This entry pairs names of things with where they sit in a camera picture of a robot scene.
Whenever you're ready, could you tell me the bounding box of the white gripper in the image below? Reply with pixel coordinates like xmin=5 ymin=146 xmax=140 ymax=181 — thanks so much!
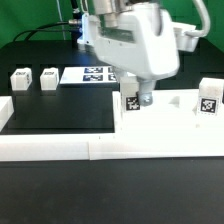
xmin=94 ymin=3 xmax=179 ymax=106

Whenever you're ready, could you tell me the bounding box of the white square tabletop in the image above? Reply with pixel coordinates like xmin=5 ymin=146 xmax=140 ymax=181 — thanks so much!
xmin=112 ymin=89 xmax=224 ymax=134

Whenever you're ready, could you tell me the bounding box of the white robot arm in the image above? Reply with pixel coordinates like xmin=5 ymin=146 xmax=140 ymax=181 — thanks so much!
xmin=78 ymin=0 xmax=179 ymax=106

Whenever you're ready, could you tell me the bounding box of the white base AprilTag sheet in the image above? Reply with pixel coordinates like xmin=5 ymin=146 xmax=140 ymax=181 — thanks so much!
xmin=60 ymin=66 xmax=117 ymax=84

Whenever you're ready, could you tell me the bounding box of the white U-shaped obstacle fence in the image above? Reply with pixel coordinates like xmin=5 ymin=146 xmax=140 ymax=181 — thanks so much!
xmin=0 ymin=95 xmax=224 ymax=163

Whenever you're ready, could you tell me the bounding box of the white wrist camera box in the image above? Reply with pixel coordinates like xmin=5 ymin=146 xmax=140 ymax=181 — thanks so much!
xmin=173 ymin=22 xmax=199 ymax=52

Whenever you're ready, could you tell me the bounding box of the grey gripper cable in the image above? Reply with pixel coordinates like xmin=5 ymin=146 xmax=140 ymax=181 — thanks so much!
xmin=184 ymin=0 xmax=212 ymax=38

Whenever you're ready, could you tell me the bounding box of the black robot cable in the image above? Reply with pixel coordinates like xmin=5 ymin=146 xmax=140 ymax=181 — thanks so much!
xmin=12 ymin=0 xmax=83 ymax=42

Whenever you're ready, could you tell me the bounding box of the thin light cable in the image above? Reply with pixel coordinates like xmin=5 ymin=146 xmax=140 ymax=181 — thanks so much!
xmin=56 ymin=0 xmax=66 ymax=42

